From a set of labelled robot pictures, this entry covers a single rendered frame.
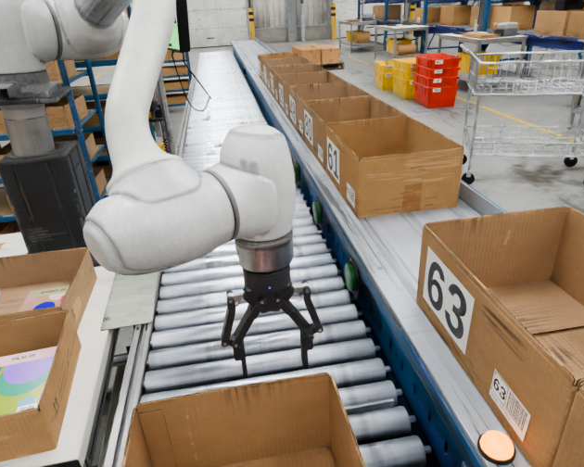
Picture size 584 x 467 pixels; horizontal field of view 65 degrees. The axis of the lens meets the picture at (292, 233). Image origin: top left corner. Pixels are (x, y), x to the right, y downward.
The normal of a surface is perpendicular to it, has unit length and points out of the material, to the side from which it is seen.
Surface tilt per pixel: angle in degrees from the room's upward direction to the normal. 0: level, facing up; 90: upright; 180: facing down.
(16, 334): 89
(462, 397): 0
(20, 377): 0
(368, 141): 89
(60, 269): 89
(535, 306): 1
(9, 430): 90
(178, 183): 42
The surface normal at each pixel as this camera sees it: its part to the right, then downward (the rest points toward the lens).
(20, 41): 0.83, 0.26
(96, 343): -0.05, -0.89
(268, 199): 0.59, 0.33
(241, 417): 0.17, 0.44
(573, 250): -0.98, 0.12
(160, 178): 0.40, -0.42
